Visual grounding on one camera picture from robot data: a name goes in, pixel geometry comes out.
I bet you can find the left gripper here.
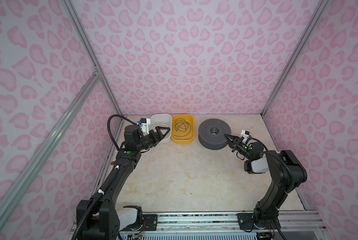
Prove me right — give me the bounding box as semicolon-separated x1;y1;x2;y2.
135;127;170;152

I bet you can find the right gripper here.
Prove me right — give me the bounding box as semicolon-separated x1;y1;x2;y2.
224;136;253;162

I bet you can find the white plastic tray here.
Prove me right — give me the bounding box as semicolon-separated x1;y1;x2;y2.
149;114;172;144

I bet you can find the dark grey cable spool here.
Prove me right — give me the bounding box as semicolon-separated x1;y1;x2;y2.
198;119;232;151

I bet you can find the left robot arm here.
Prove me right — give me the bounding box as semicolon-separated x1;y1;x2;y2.
72;125;171;240

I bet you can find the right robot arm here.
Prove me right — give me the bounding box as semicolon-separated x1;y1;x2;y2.
225;134;307;240

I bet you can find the yellow plastic tray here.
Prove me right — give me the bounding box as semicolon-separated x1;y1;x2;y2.
171;114;195;144

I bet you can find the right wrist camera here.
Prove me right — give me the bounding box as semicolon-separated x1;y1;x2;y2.
241;130;252;144

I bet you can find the green cable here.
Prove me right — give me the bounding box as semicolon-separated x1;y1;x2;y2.
174;117;192;138

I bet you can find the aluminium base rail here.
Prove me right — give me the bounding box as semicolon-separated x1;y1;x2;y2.
68;211;329;240

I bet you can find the aluminium frame post left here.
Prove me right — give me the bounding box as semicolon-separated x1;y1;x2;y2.
60;0;122;115

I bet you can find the aluminium frame post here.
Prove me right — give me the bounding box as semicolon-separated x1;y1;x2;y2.
60;0;122;115
261;0;331;118

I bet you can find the aluminium frame post right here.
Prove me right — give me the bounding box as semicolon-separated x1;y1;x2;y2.
261;0;331;118

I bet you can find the aluminium diagonal frame bar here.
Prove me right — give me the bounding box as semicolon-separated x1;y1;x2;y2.
0;72;101;232

